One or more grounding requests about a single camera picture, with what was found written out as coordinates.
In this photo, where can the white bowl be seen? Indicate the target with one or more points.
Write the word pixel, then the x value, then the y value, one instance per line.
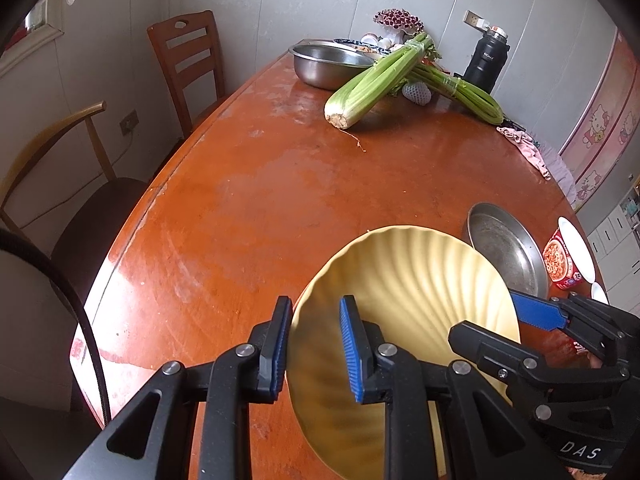
pixel 598 293

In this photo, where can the fruit in foam net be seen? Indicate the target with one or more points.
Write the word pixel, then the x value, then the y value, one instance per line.
pixel 417 94

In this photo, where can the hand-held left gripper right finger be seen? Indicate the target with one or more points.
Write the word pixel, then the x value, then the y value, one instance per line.
pixel 350 345

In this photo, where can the steel basin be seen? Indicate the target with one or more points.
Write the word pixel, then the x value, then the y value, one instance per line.
pixel 325 67

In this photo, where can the blue patterned plate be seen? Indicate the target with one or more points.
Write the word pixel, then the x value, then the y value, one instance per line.
pixel 350 42

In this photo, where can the red instant noodle cup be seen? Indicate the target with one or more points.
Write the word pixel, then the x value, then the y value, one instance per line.
pixel 560 262

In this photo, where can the brown wooden chair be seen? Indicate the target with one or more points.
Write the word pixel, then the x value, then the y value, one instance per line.
pixel 187 47

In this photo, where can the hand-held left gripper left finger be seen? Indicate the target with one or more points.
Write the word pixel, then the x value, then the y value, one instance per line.
pixel 279 355

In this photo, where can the wall socket with charger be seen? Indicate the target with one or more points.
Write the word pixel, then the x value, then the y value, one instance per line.
pixel 471 18

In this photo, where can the white cabinet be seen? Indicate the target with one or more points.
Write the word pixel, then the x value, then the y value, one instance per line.
pixel 612 240

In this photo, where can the dark red flower bouquet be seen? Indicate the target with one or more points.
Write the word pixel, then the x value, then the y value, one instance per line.
pixel 397 20

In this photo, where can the white window frame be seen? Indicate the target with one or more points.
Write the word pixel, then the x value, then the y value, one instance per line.
pixel 40 35

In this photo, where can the pink cloth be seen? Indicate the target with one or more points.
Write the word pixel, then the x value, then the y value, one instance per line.
pixel 530 152

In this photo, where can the thick celery bunch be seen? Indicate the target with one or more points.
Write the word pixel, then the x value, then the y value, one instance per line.
pixel 370 85

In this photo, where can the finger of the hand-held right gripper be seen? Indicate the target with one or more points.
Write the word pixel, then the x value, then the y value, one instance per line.
pixel 537 312
pixel 492 347

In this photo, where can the yellow ribbed bowl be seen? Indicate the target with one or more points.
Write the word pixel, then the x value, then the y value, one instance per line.
pixel 425 285

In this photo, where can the pink cartoon wardrobe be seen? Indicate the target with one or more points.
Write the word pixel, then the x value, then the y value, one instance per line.
pixel 600 125

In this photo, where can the pink printed garment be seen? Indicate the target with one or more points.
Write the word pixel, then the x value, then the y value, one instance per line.
pixel 557 165

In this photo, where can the steel plate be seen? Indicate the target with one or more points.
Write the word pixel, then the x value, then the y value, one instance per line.
pixel 505 245

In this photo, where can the black thermos flask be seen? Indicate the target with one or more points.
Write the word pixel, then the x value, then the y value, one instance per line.
pixel 482 65

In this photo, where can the curved-back chair with dark seat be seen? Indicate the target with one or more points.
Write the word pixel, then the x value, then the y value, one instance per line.
pixel 100 210

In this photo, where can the slim celery bunch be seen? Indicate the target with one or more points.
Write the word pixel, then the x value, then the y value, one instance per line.
pixel 460 92

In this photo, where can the low wall outlet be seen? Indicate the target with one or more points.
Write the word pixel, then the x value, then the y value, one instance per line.
pixel 129 122

